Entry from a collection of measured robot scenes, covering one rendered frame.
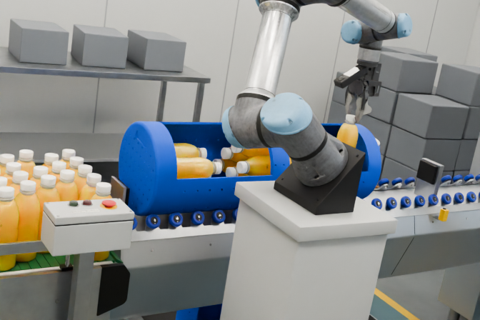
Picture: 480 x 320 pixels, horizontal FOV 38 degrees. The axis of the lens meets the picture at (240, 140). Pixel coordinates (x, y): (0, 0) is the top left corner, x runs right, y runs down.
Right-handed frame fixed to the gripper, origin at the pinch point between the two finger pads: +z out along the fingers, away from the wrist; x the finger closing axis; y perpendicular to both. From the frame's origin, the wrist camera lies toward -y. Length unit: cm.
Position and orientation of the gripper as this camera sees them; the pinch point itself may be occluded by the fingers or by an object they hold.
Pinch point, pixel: (351, 117)
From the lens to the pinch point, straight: 241.6
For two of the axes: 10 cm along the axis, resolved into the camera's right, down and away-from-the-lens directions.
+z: -1.5, 9.6, 2.5
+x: -5.2, -2.9, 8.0
